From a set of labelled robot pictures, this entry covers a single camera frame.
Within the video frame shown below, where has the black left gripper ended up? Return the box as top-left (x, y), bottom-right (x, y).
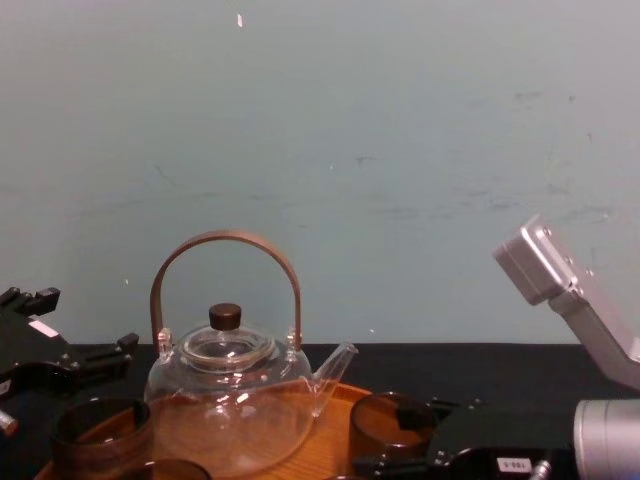
top-left (0, 286), bottom-right (141, 402)

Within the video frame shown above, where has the smoky brown drinking glass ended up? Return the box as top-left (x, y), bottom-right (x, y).
top-left (349, 392), bottom-right (442, 462)
top-left (126, 458), bottom-right (212, 480)
top-left (50, 396), bottom-right (154, 480)

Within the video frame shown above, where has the black table cloth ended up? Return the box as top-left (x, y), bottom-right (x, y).
top-left (0, 341), bottom-right (640, 480)

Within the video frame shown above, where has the clear glass teapot brown handle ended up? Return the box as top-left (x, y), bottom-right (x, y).
top-left (143, 229), bottom-right (359, 479)

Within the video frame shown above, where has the round wooden tray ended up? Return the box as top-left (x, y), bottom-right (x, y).
top-left (34, 379), bottom-right (382, 480)

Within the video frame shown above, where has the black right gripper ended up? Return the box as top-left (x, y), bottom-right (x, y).
top-left (352, 398), bottom-right (577, 480)

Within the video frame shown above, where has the glass teapot lid dark knob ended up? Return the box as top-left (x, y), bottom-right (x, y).
top-left (175, 301), bottom-right (277, 374)

